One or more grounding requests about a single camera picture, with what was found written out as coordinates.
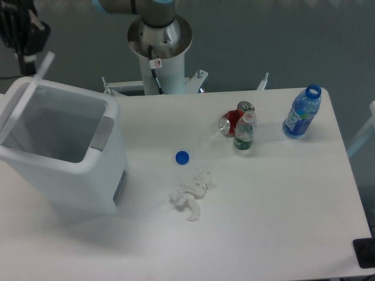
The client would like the small clear green-label bottle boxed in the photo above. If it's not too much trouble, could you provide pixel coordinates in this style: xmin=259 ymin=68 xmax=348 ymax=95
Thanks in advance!
xmin=234 ymin=109 xmax=256 ymax=150

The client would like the white trash can lid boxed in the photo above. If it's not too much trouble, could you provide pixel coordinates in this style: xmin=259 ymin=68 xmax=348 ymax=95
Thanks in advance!
xmin=1 ymin=52 xmax=55 ymax=144

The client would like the crumpled white tissue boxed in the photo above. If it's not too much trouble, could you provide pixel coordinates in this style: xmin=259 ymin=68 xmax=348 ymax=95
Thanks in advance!
xmin=169 ymin=169 xmax=215 ymax=222

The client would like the white trash can body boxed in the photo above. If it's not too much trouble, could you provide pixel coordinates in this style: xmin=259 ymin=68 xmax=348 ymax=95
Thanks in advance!
xmin=1 ymin=77 xmax=129 ymax=214

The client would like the blue plastic drink bottle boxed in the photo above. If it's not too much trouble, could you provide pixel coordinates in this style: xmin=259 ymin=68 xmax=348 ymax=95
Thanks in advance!
xmin=282 ymin=84 xmax=322 ymax=139

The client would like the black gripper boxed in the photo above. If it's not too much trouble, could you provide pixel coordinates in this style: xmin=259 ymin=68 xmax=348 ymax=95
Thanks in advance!
xmin=1 ymin=1 xmax=50 ymax=76

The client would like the blue bottle cap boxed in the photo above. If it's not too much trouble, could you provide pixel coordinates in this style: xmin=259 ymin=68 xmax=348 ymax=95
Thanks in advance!
xmin=175 ymin=150 xmax=190 ymax=165

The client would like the white metal base frame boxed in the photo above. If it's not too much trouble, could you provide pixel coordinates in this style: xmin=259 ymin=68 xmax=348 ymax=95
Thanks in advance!
xmin=101 ymin=69 xmax=270 ymax=97

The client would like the white chair part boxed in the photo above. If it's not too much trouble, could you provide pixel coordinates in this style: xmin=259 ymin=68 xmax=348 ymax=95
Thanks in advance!
xmin=346 ymin=101 xmax=374 ymax=158

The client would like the black device at edge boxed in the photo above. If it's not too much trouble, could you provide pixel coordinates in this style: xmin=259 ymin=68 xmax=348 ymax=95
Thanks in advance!
xmin=353 ymin=238 xmax=374 ymax=269

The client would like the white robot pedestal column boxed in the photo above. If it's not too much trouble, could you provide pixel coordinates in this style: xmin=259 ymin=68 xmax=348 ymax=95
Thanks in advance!
xmin=127 ymin=15 xmax=192 ymax=95

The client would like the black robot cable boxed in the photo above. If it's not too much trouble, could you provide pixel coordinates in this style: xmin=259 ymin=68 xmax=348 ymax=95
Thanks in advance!
xmin=148 ymin=45 xmax=165 ymax=95

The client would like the crushed red soda can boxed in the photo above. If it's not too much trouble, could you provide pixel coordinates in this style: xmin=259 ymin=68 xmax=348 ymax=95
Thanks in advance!
xmin=218 ymin=101 xmax=255 ymax=137

